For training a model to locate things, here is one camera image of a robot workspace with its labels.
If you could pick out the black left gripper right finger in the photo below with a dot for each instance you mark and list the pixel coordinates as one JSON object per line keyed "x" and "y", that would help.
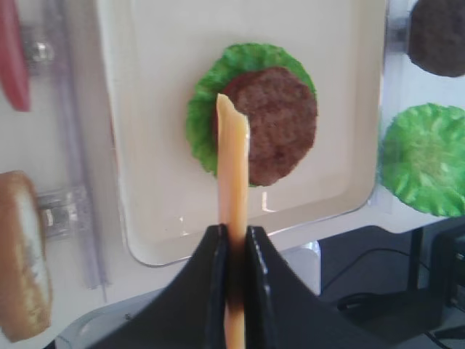
{"x": 281, "y": 311}

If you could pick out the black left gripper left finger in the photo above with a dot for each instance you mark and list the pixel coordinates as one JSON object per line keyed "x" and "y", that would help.
{"x": 189, "y": 313}

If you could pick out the orange cheese slice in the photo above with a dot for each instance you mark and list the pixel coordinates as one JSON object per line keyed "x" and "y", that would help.
{"x": 232, "y": 176}

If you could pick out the bread bun slice left side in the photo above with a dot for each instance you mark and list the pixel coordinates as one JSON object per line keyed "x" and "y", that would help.
{"x": 26, "y": 290}

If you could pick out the green lettuce leaf on tray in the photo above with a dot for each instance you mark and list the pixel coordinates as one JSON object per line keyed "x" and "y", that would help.
{"x": 235, "y": 60}

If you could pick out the brown meat patty on tray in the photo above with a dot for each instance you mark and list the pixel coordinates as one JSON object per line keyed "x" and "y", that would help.
{"x": 282, "y": 113}

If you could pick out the upright green lettuce leaf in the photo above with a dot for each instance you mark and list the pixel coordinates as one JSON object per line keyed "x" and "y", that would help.
{"x": 422, "y": 159}

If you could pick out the red tomato slice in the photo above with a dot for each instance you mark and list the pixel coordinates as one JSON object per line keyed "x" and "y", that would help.
{"x": 14, "y": 69}

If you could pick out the clear holder strip tomato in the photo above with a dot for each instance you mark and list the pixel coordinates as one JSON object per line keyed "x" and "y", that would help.
{"x": 38, "y": 49}

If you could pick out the upright brown meat patty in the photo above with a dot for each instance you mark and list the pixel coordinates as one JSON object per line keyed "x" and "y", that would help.
{"x": 436, "y": 37}

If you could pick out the clear holder strip left bun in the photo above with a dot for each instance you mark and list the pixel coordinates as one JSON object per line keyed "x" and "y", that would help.
{"x": 63, "y": 212}

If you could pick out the cream rectangular metal tray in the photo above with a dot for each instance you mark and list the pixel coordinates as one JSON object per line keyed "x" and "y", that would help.
{"x": 181, "y": 146}

